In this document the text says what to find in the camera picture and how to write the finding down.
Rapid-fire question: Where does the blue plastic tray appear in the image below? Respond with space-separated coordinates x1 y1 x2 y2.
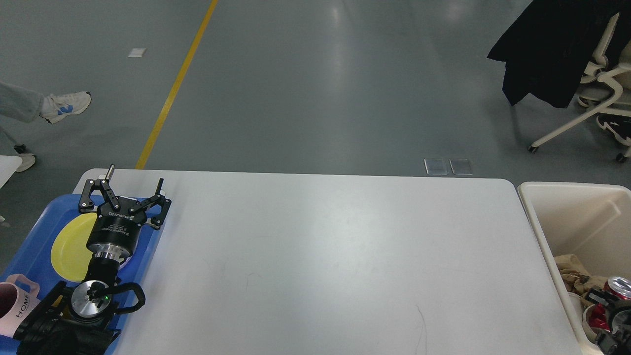
0 194 163 355

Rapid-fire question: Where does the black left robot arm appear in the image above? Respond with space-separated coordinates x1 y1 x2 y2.
5 166 172 355

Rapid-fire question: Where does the brown paper wad in foil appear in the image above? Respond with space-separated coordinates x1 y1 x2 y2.
554 254 591 295

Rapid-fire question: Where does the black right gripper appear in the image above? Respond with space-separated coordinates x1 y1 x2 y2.
584 288 631 355

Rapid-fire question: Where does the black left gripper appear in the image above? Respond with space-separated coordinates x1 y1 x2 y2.
77 165 172 259

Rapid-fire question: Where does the white paper cup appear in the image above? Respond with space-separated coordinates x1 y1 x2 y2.
582 305 601 344
566 292 584 323

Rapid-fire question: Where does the pink ribbed mug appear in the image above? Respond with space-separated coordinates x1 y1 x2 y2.
0 274 40 338

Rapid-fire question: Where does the brown paper ball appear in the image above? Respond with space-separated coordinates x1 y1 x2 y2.
574 276 608 296

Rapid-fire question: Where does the white blue sneaker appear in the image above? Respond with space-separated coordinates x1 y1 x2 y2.
39 91 92 124

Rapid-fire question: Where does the white table corner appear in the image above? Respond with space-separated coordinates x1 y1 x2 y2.
0 155 22 188

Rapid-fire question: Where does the yellow plastic plate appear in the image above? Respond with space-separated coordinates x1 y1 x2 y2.
50 213 97 283

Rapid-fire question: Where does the beige plastic bin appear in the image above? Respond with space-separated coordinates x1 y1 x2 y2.
518 182 631 355

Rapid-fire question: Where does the crushed red soda can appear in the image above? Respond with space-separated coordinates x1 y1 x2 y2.
590 276 631 332

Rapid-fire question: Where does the black office chair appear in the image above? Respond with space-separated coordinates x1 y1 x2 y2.
488 0 630 152

